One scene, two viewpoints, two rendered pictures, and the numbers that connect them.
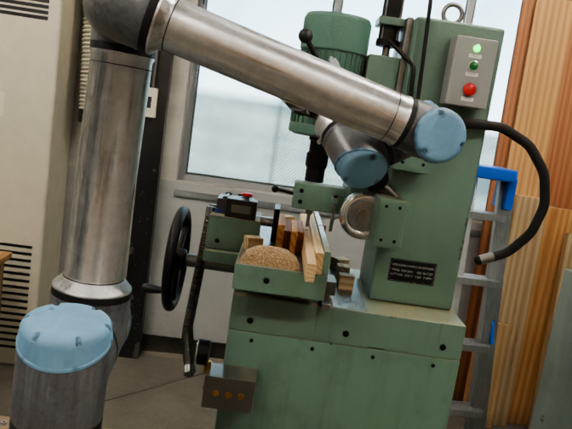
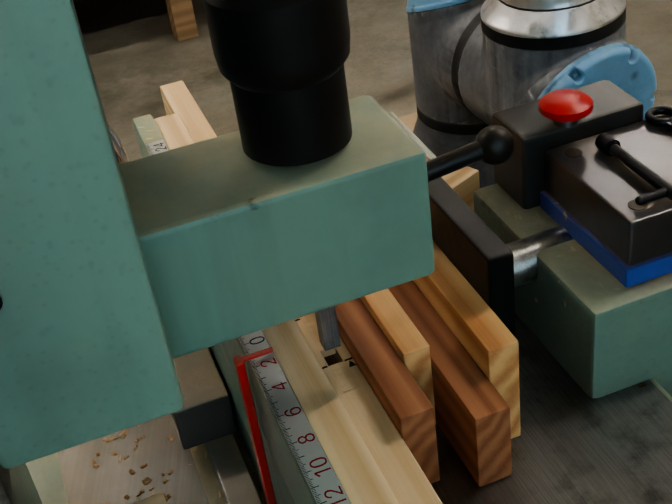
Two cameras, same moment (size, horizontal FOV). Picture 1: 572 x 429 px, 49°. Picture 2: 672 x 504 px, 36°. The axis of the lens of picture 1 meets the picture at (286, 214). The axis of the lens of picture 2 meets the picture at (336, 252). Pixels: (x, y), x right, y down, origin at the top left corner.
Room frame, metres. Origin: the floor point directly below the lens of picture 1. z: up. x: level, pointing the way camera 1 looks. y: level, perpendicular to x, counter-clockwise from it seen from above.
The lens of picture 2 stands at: (2.08, -0.16, 1.30)
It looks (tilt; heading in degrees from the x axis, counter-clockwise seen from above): 35 degrees down; 166
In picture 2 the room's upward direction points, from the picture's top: 8 degrees counter-clockwise
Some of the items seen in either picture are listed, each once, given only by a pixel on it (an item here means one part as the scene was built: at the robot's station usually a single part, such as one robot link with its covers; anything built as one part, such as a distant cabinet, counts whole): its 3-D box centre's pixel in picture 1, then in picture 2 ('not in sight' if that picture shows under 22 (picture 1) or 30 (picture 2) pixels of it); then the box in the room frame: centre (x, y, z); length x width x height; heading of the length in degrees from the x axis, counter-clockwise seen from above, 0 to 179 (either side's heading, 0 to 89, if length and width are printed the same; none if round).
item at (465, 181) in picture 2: (253, 243); (443, 195); (1.52, 0.07, 0.92); 0.04 x 0.03 x 0.03; 115
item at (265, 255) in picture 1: (271, 254); not in sight; (1.41, 0.02, 0.92); 0.14 x 0.09 x 0.04; 91
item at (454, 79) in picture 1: (468, 73); not in sight; (1.54, -0.38, 1.40); 0.10 x 0.06 x 0.16; 91
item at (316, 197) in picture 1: (318, 199); (271, 232); (1.67, -0.08, 1.03); 0.14 x 0.07 x 0.09; 91
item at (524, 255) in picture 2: (264, 221); (513, 264); (1.65, 0.05, 0.95); 0.09 x 0.07 x 0.09; 1
